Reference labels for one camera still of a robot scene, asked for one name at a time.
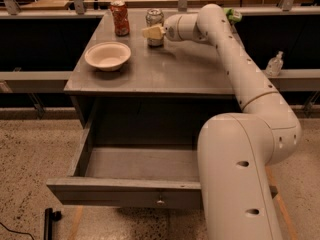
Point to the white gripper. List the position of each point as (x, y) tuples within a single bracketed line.
[(171, 28)]

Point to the silver 7up can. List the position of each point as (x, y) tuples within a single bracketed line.
[(154, 16)]

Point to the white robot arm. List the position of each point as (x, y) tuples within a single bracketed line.
[(234, 148)]

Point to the red soda can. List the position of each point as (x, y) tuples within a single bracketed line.
[(120, 17)]

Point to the open grey top drawer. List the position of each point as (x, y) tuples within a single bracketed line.
[(131, 177)]

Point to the white paper bowl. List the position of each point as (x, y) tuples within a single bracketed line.
[(108, 56)]

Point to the green chip bag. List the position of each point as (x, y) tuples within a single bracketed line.
[(232, 15)]

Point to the clear sanitizer bottle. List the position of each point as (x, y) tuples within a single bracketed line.
[(274, 65)]

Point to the black floor stand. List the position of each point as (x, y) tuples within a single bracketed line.
[(50, 217)]

